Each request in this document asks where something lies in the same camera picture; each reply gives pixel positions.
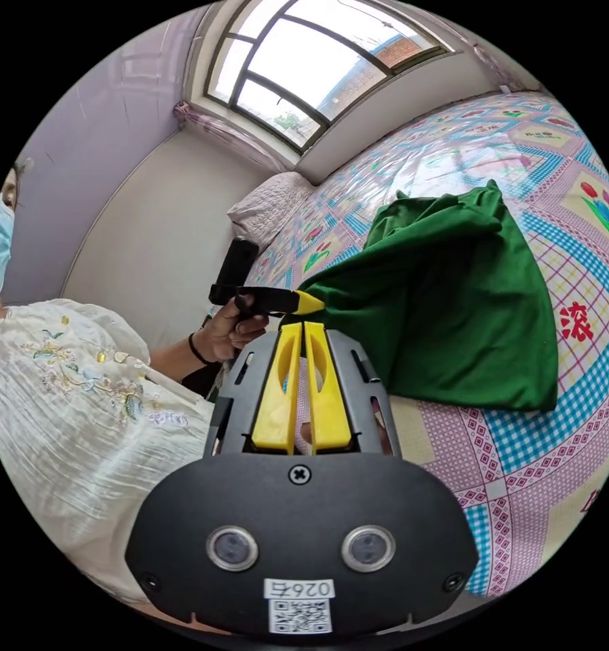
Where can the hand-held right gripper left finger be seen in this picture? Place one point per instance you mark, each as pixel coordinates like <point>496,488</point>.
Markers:
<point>274,407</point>

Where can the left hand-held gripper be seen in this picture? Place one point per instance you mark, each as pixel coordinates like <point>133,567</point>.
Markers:
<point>253,300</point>

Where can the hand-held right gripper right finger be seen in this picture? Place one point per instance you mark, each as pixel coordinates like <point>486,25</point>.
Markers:
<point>329,407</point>

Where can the green t-shirt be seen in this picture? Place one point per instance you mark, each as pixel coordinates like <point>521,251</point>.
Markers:
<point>452,305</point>

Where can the person's left forearm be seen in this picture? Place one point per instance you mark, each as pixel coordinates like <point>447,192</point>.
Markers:
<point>175,363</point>

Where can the person's left hand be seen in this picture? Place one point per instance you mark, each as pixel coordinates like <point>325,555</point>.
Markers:
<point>233,330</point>

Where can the white quilted pillow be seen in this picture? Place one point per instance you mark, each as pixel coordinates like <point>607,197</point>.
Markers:
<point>269,206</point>

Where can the bed with printed sheet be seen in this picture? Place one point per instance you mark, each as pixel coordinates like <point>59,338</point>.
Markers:
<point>518,447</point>

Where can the person's body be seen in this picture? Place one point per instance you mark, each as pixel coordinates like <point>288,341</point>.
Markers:
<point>70,407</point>

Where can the window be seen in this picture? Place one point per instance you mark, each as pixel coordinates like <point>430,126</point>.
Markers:
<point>314,66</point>

